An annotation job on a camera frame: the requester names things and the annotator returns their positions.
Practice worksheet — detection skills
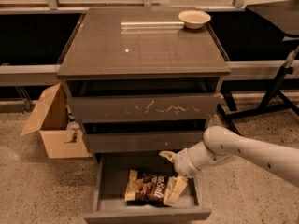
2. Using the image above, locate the black rolling stand table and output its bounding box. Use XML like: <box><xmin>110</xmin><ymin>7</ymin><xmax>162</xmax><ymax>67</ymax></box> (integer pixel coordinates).
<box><xmin>218</xmin><ymin>0</ymin><xmax>299</xmax><ymax>132</ymax></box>

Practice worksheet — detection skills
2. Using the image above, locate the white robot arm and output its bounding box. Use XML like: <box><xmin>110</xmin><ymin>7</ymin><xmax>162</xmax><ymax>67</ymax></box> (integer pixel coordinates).
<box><xmin>159</xmin><ymin>126</ymin><xmax>299</xmax><ymax>206</ymax></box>

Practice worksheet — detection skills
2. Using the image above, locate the grey top drawer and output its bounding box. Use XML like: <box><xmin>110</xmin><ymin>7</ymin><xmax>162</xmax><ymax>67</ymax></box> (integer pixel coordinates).
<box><xmin>66</xmin><ymin>80</ymin><xmax>222</xmax><ymax>124</ymax></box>

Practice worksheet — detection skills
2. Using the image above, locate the white bowl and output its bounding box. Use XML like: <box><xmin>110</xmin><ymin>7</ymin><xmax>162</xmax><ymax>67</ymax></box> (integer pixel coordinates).
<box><xmin>178</xmin><ymin>10</ymin><xmax>211</xmax><ymax>30</ymax></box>

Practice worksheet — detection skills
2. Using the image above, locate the brown chip bag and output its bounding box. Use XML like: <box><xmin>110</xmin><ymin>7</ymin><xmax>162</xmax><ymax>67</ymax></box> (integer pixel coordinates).
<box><xmin>124</xmin><ymin>170</ymin><xmax>170</xmax><ymax>204</ymax></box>

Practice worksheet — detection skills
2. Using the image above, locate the grey bottom drawer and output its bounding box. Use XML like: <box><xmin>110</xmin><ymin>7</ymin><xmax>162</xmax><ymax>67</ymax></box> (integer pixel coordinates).
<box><xmin>84</xmin><ymin>151</ymin><xmax>211</xmax><ymax>224</ymax></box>

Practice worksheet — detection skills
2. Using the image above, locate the open cardboard box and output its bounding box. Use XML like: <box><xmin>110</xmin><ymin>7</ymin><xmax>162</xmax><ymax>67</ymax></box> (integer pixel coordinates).
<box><xmin>21</xmin><ymin>84</ymin><xmax>90</xmax><ymax>159</ymax></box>

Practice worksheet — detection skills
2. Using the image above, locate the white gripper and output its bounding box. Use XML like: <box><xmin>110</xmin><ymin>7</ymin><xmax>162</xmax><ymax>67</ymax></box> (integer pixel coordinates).
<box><xmin>159</xmin><ymin>148</ymin><xmax>199</xmax><ymax>206</ymax></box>

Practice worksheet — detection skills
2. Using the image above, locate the grey middle drawer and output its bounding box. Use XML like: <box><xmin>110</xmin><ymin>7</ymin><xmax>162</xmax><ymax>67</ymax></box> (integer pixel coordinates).
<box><xmin>83</xmin><ymin>119</ymin><xmax>206</xmax><ymax>153</ymax></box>

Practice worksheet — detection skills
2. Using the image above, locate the grey drawer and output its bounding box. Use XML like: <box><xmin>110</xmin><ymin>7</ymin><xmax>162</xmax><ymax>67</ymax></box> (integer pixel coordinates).
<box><xmin>84</xmin><ymin>151</ymin><xmax>211</xmax><ymax>224</ymax></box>
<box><xmin>66</xmin><ymin>80</ymin><xmax>222</xmax><ymax>124</ymax></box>
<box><xmin>83</xmin><ymin>119</ymin><xmax>206</xmax><ymax>153</ymax></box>

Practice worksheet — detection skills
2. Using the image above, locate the grey drawer cabinet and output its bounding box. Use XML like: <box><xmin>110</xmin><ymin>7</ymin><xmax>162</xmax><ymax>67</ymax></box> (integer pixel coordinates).
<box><xmin>56</xmin><ymin>7</ymin><xmax>232</xmax><ymax>161</ymax></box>

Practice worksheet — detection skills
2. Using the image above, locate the bottle in cardboard box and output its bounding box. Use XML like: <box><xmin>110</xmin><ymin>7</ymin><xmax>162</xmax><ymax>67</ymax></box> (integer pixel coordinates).
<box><xmin>65</xmin><ymin>105</ymin><xmax>79</xmax><ymax>130</ymax></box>

